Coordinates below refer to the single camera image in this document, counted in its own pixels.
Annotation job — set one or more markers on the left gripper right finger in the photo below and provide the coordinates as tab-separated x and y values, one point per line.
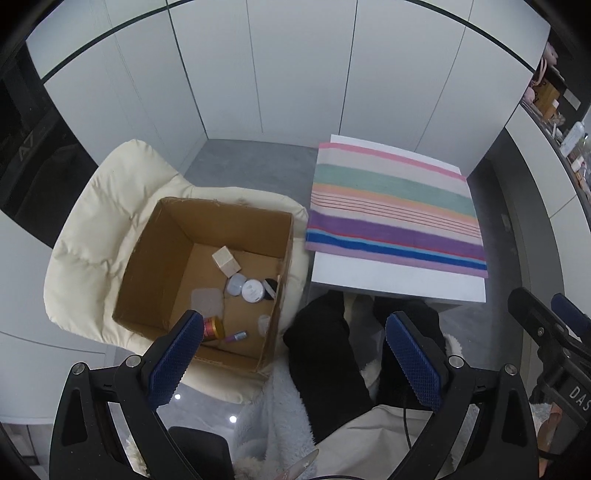
503	442

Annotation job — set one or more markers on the cream padded armchair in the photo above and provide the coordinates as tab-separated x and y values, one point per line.
89	258

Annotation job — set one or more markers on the blue purple small tube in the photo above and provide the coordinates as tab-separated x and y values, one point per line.
236	337

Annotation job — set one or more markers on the grey fluffy blanket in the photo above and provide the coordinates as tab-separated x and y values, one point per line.
273	438

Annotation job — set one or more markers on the white table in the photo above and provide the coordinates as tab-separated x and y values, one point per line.
383	278

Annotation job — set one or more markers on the white round compact case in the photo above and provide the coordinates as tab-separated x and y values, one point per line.
253	291

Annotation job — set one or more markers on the beige cardboard cosmetic box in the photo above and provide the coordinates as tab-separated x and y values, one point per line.
226	262

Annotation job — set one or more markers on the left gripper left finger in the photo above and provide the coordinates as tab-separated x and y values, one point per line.
85	444

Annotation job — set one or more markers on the translucent square plastic lid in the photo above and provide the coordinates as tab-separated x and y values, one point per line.
208	302

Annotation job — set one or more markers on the shelf with clutter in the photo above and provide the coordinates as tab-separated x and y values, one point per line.
562	74

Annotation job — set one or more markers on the striped colourful cloth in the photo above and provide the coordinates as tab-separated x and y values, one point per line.
393	207

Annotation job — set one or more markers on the red gold tin can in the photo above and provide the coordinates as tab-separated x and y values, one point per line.
213	329

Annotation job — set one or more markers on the brown cardboard box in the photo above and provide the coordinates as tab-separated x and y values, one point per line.
172	257

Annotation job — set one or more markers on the clear bottle pink cap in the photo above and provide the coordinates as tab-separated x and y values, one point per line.
263	325

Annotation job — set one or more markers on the black trousers leg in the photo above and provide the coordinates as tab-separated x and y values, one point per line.
324	369

